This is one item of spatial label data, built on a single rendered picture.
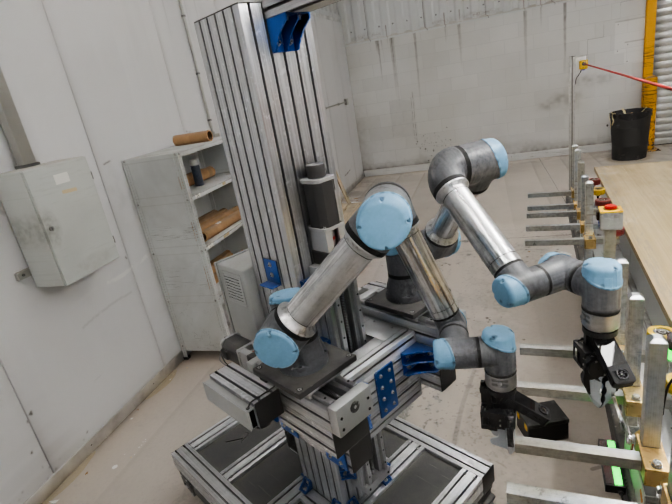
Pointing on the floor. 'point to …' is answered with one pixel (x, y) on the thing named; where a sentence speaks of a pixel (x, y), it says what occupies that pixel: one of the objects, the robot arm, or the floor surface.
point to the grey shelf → (193, 303)
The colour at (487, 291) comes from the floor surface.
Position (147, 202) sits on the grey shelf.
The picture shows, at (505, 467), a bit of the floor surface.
